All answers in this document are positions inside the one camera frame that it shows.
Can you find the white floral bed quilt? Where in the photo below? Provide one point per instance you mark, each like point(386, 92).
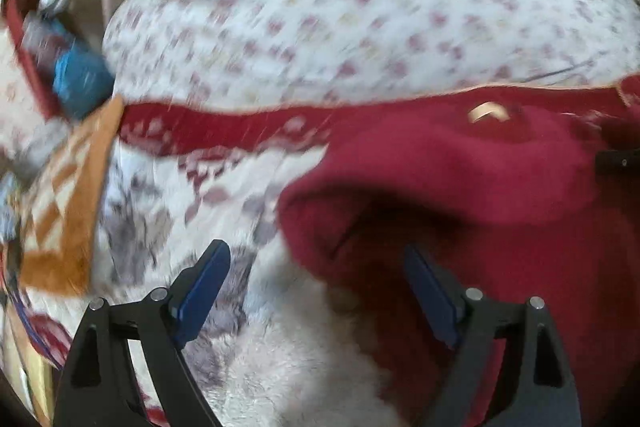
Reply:
point(256, 53)

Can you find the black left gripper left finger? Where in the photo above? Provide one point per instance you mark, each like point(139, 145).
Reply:
point(99, 385)

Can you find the white red floral plush blanket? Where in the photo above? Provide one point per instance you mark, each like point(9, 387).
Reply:
point(280, 347)

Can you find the orange white checkered blanket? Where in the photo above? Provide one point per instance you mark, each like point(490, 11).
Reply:
point(59, 211)

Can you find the dark red knit garment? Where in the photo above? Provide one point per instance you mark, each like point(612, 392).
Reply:
point(514, 207)

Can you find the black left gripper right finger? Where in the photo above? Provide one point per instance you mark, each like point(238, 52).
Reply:
point(509, 354)

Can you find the blue plastic bag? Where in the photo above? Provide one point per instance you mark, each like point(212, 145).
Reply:
point(81, 82)

